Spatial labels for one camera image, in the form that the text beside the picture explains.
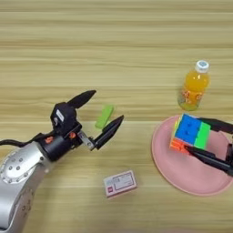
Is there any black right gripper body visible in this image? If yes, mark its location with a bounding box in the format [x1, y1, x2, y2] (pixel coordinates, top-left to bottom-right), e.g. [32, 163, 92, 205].
[226, 142, 233, 167]

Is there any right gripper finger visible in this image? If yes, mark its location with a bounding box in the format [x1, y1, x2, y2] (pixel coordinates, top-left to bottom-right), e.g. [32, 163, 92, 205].
[198, 117, 233, 135]
[185, 146, 233, 177]

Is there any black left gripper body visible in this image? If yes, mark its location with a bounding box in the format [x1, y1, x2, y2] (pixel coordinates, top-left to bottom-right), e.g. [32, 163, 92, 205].
[37, 122, 98, 162]

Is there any white and pink card box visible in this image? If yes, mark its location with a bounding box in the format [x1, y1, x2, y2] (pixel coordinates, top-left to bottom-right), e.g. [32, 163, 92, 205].
[103, 169, 138, 198]

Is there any pink round plate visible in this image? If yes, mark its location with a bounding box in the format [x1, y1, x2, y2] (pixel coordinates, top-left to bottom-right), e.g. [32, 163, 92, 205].
[151, 114, 233, 197]

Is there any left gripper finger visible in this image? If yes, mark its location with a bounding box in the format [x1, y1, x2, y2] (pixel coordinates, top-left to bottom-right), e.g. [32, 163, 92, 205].
[92, 115, 125, 151]
[66, 89, 97, 109]

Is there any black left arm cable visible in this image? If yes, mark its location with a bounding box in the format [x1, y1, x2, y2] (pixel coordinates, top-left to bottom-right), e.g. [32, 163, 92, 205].
[0, 130, 57, 148]

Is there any orange juice bottle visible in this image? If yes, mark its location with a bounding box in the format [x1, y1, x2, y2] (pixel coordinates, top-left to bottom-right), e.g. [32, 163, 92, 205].
[177, 59, 211, 112]

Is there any multicoloured puzzle cube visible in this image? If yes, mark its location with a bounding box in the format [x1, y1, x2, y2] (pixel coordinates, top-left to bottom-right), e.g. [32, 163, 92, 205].
[168, 113, 212, 154]

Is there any green rectangular block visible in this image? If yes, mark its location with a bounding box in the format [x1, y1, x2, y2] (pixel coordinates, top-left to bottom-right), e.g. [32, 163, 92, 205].
[95, 104, 116, 130]

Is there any left gripper labelled black box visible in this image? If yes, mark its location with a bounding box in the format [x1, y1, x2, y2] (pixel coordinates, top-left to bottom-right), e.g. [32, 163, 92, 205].
[49, 102, 82, 137]

